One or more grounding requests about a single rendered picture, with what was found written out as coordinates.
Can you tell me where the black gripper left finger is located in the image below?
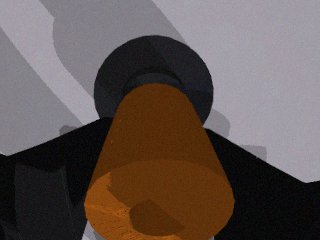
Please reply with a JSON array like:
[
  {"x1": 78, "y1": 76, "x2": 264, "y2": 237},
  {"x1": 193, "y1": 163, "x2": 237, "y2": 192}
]
[{"x1": 0, "y1": 117, "x2": 112, "y2": 240}]

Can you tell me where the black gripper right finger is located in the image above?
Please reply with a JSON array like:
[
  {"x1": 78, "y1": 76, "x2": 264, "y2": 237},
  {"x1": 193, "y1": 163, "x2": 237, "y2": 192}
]
[{"x1": 205, "y1": 128, "x2": 320, "y2": 240}]

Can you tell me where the orange tapered knob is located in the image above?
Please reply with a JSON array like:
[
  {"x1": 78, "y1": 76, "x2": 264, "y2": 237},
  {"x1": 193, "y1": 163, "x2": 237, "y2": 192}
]
[{"x1": 84, "y1": 83, "x2": 235, "y2": 240}]

